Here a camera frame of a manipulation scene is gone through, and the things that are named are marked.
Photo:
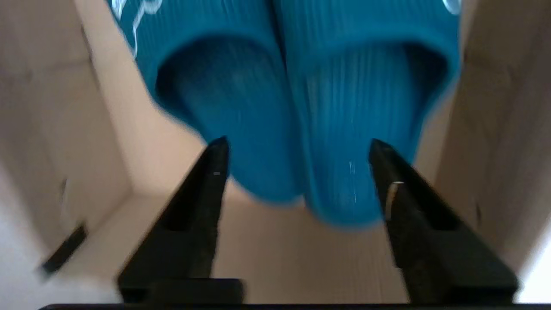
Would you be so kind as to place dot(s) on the blue rubber slipper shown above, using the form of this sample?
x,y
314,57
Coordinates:
x,y
357,107
232,86

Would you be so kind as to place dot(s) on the brown cardboard shoe box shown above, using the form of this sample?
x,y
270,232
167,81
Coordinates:
x,y
301,258

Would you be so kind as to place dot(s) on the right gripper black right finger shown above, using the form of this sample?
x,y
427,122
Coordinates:
x,y
439,258

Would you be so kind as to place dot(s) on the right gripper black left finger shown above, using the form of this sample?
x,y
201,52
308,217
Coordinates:
x,y
181,258

